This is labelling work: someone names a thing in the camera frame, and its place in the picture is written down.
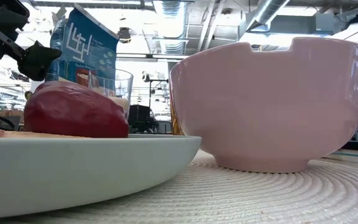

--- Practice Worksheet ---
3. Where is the blue cereal box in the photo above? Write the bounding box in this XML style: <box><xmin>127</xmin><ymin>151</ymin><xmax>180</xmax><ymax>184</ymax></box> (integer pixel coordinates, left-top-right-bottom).
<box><xmin>45</xmin><ymin>3</ymin><xmax>120</xmax><ymax>90</ymax></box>

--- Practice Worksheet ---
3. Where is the pale pink bowl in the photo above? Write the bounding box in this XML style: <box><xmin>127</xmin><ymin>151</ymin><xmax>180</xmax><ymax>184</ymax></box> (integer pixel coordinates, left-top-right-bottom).
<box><xmin>168</xmin><ymin>35</ymin><xmax>358</xmax><ymax>174</ymax></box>

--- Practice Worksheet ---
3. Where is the red apple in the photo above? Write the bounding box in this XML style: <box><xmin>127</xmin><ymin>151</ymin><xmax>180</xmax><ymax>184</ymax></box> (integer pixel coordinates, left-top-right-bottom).
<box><xmin>23</xmin><ymin>80</ymin><xmax>131</xmax><ymax>139</ymax></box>

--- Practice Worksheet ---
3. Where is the round white woven placemat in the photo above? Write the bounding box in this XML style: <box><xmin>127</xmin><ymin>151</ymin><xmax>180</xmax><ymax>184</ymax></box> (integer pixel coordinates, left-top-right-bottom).
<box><xmin>0</xmin><ymin>148</ymin><xmax>358</xmax><ymax>224</ymax></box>

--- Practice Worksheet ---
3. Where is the black ceiling device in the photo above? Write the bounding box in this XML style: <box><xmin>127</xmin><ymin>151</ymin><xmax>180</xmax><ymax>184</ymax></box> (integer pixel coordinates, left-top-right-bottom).
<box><xmin>115</xmin><ymin>26</ymin><xmax>132</xmax><ymax>45</ymax></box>

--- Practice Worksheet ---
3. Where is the black machine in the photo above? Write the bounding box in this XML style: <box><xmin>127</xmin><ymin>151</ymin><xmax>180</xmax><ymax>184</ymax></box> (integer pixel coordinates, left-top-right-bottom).
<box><xmin>127</xmin><ymin>103</ymin><xmax>164</xmax><ymax>135</ymax></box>

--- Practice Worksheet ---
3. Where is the cardboard box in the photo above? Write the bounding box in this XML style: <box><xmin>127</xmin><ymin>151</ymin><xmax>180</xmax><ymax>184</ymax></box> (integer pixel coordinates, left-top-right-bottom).
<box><xmin>0</xmin><ymin>108</ymin><xmax>25</xmax><ymax>131</ymax></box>

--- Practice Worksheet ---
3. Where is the pale blue-grey plate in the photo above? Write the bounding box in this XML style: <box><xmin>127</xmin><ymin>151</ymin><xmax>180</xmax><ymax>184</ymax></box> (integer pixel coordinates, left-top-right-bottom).
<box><xmin>0</xmin><ymin>133</ymin><xmax>203</xmax><ymax>219</ymax></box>

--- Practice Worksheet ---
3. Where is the corrugated silver duct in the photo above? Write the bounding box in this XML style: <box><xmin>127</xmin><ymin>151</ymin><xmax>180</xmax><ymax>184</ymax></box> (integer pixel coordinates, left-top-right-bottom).
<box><xmin>152</xmin><ymin>0</ymin><xmax>190</xmax><ymax>57</ymax></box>

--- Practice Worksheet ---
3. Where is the smooth silver duct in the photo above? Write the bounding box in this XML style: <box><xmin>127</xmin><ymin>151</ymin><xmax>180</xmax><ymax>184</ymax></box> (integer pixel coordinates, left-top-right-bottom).
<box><xmin>245</xmin><ymin>0</ymin><xmax>292</xmax><ymax>30</ymax></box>

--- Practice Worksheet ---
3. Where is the toast slice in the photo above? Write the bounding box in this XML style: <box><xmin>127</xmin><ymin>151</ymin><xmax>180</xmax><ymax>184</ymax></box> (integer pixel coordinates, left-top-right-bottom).
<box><xmin>0</xmin><ymin>128</ymin><xmax>85</xmax><ymax>139</ymax></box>

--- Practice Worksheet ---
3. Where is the white column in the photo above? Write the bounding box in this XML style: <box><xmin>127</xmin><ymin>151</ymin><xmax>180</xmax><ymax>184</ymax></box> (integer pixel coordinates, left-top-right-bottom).
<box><xmin>30</xmin><ymin>79</ymin><xmax>44</xmax><ymax>93</ymax></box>

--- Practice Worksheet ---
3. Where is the clear glass with white filling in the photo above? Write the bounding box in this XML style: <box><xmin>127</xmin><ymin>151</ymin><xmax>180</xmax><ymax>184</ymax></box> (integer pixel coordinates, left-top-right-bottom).
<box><xmin>88</xmin><ymin>67</ymin><xmax>134</xmax><ymax>121</ymax></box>

